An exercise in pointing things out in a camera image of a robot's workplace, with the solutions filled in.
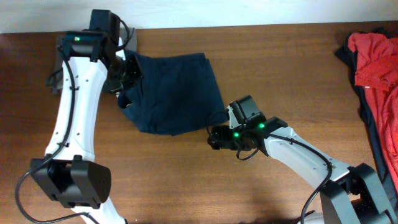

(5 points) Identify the navy blue garment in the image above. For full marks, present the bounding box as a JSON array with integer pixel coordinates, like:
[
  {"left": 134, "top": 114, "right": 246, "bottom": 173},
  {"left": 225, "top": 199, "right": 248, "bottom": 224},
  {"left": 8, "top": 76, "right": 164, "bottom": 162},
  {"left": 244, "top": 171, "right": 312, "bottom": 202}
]
[{"left": 118, "top": 52, "right": 227, "bottom": 136}]

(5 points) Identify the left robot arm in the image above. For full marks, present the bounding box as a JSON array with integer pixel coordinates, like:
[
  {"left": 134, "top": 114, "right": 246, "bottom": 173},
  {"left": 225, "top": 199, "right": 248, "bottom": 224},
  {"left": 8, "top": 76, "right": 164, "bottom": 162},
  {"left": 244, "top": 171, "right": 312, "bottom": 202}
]
[{"left": 28, "top": 9, "right": 143, "bottom": 223}]

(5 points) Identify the red shirt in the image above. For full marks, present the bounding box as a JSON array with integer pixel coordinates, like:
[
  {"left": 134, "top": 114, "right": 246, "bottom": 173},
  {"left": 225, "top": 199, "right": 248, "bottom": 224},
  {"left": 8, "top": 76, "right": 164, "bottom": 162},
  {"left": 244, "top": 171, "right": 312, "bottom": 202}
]
[{"left": 348, "top": 33, "right": 397, "bottom": 187}]

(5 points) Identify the black garment under red shirt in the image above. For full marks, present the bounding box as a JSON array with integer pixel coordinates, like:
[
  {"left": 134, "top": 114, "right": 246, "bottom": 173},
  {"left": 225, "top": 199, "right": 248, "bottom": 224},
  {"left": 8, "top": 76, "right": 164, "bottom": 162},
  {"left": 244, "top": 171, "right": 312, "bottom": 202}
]
[{"left": 335, "top": 27, "right": 397, "bottom": 201}]

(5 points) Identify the grey folded shirt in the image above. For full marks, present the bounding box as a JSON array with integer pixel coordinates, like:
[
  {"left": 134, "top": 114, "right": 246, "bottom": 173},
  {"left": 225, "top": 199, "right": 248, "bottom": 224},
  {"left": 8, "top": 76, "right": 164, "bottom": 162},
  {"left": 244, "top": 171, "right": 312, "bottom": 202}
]
[{"left": 45, "top": 27, "right": 137, "bottom": 95}]

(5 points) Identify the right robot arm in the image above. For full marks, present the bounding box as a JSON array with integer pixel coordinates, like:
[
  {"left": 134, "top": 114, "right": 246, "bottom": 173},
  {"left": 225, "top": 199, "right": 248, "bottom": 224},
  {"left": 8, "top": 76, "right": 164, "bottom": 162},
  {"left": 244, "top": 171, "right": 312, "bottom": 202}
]
[{"left": 206, "top": 95, "right": 397, "bottom": 223}]

